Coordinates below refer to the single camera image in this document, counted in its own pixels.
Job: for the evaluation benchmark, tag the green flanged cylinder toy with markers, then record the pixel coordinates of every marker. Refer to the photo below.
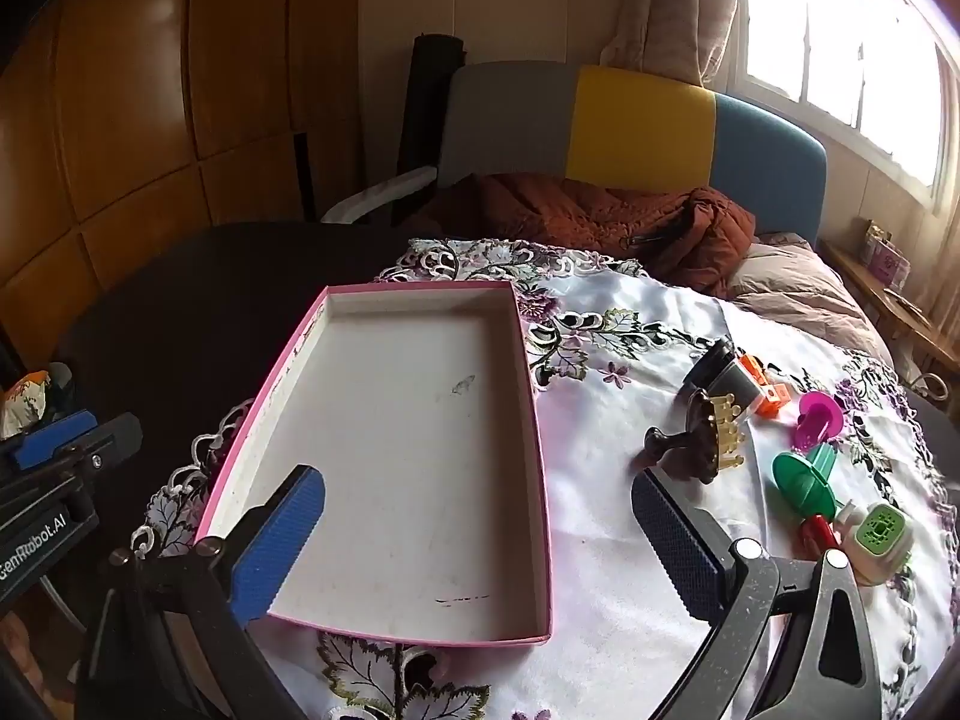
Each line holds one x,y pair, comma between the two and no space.
804,481

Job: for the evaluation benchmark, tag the rust brown quilted jacket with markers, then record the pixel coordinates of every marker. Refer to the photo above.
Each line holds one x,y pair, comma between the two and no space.
696,238

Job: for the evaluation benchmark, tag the red metallic capsule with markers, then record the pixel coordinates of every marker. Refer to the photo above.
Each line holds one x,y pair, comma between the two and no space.
815,537

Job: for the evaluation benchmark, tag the white embroidered floral tablecloth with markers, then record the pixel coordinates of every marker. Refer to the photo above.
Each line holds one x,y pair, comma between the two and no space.
608,342

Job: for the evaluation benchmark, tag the green white round toy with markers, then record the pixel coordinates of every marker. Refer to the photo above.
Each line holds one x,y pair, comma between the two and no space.
878,542

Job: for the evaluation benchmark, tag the white pillow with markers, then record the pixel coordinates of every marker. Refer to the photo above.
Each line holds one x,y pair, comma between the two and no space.
365,202

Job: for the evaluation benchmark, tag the wooden side table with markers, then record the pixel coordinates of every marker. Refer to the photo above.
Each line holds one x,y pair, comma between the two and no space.
895,319

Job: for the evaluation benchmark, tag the multicolour sofa backrest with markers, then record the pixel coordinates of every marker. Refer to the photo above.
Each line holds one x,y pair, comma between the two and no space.
623,129

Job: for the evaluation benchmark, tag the brown comb massager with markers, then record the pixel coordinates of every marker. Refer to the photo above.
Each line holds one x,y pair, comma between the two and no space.
709,443

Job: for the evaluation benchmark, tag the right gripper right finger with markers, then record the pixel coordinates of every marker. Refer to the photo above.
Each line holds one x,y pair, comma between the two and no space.
689,543

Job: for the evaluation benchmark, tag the dark grey cylinder cup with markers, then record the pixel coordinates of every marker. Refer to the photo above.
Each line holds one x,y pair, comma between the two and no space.
719,372

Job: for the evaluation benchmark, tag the snack bag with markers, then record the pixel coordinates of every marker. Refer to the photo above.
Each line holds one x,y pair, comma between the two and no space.
36,399

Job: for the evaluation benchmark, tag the pink shallow cardboard box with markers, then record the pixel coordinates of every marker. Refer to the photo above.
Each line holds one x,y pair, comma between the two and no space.
413,403

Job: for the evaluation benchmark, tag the orange cube blocks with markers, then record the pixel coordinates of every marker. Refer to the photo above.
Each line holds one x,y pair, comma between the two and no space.
773,395

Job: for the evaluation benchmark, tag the purple gift box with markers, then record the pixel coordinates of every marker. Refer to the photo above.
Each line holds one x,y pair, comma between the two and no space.
883,259

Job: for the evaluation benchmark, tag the magenta funnel toy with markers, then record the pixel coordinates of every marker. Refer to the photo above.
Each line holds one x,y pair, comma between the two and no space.
820,419

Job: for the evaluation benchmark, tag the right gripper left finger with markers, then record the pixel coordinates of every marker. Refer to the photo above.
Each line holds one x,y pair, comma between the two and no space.
264,546

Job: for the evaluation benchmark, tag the beige curtain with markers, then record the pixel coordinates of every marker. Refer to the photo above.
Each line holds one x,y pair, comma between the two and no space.
683,40

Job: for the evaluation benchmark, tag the pink beige duvet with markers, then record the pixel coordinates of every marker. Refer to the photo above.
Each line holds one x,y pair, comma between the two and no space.
783,279

